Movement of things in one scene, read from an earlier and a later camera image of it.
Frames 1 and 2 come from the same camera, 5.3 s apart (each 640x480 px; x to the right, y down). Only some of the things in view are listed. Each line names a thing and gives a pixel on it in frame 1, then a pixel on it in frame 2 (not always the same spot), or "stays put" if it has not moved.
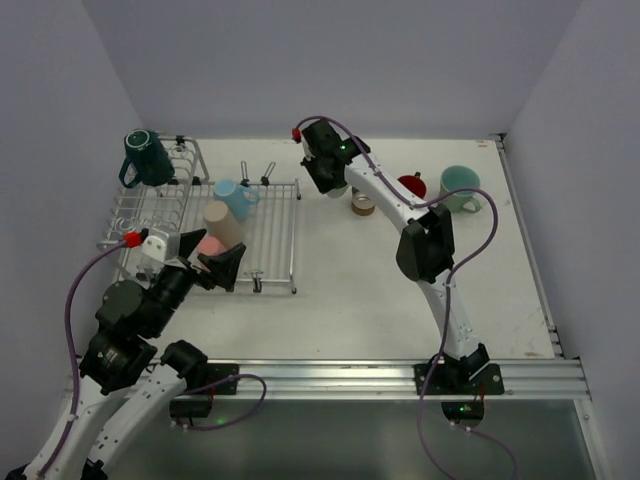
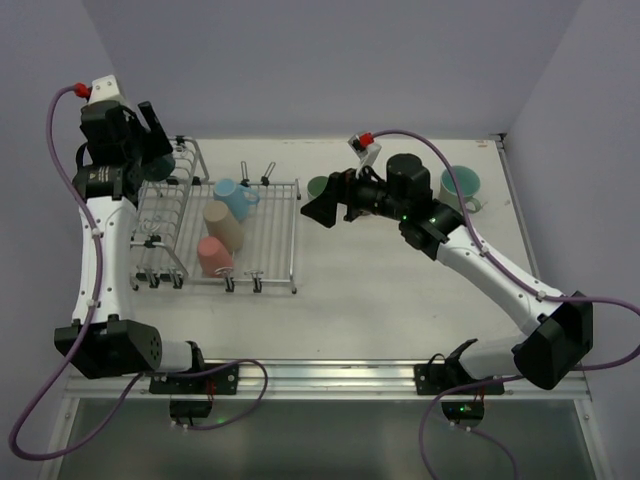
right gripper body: x=326 y=178 -> x=343 y=195
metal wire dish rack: x=247 y=229 stays put
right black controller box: x=457 y=411 stays put
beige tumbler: x=222 y=224 stays put
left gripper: x=198 y=270 -> x=151 y=138
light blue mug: x=239 y=199 stays put
